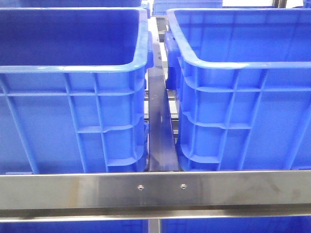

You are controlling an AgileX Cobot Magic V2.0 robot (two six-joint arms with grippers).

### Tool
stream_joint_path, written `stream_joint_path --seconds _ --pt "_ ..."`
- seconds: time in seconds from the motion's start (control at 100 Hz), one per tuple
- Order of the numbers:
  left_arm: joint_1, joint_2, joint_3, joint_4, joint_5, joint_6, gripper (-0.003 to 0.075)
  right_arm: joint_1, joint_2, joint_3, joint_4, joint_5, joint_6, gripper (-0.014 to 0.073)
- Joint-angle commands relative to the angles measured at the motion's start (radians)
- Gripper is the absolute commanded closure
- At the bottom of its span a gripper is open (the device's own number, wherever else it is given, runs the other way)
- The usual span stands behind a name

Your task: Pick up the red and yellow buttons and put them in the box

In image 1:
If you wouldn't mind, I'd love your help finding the steel centre divider bar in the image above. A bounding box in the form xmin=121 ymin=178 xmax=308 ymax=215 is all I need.
xmin=148 ymin=31 xmax=179 ymax=171

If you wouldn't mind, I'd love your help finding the large blue crate left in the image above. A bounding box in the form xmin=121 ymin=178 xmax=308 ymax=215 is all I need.
xmin=0 ymin=7 xmax=153 ymax=174

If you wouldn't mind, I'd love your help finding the large blue crate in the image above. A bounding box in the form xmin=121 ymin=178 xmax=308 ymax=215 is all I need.
xmin=167 ymin=8 xmax=311 ymax=171
xmin=0 ymin=7 xmax=153 ymax=174

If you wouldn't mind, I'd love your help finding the large blue crate right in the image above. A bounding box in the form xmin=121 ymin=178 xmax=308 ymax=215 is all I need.
xmin=167 ymin=8 xmax=311 ymax=171

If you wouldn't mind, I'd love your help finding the blue crate behind right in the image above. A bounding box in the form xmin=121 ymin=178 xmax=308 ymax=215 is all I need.
xmin=152 ymin=0 xmax=223 ymax=16

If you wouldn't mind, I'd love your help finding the blue crate lower left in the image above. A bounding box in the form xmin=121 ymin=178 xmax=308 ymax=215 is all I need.
xmin=0 ymin=220 xmax=148 ymax=233

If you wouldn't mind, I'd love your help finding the blue crate lower right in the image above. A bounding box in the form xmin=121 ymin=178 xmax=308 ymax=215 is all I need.
xmin=161 ymin=216 xmax=311 ymax=233

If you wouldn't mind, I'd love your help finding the blue crate behind left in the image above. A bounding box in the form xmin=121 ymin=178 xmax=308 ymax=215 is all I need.
xmin=0 ymin=0 xmax=151 ymax=18

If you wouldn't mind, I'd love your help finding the stainless steel front rail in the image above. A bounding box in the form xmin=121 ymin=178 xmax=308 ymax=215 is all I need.
xmin=0 ymin=170 xmax=311 ymax=222

